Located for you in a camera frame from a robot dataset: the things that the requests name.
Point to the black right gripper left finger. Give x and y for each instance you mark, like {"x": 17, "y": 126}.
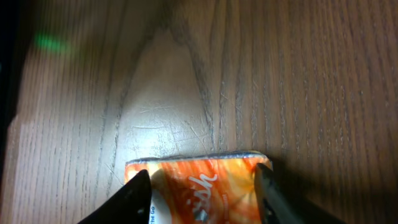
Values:
{"x": 130, "y": 204}

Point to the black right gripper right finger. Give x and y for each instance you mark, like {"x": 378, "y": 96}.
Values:
{"x": 275, "y": 206}

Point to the small orange box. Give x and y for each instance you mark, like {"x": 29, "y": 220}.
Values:
{"x": 214, "y": 188}

